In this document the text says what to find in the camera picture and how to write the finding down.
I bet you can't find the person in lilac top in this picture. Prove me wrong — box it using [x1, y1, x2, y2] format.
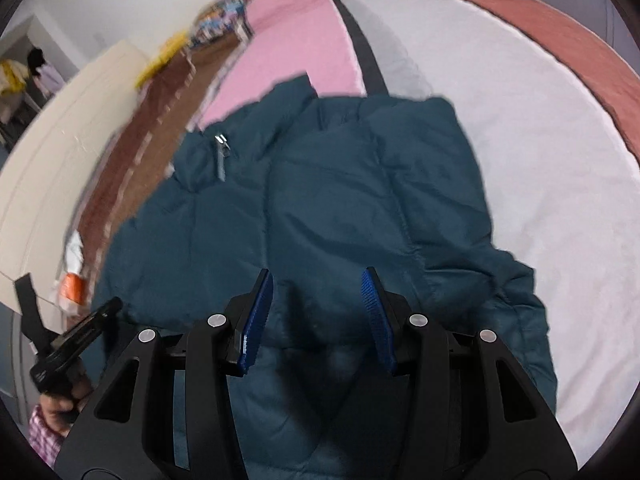
[27, 48, 66, 100]

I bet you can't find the pink checked sleeve forearm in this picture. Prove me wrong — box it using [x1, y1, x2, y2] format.
[28, 404, 68, 468]

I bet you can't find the yellow pillow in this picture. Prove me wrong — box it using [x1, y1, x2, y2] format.
[134, 29, 189, 89]

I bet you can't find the teal quilted puffer jacket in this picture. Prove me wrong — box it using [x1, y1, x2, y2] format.
[85, 76, 558, 479]

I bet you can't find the orange white plastic packet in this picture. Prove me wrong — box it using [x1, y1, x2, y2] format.
[54, 231, 88, 316]

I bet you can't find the striped plush bed blanket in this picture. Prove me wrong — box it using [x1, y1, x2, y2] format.
[62, 0, 640, 466]

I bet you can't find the person's left hand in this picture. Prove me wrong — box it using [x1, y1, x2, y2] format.
[39, 375, 93, 438]

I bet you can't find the colourful patterned pillow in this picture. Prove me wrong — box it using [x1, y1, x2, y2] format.
[189, 0, 253, 48]

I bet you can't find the cream bed headboard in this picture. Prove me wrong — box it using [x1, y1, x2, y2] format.
[1, 40, 148, 311]

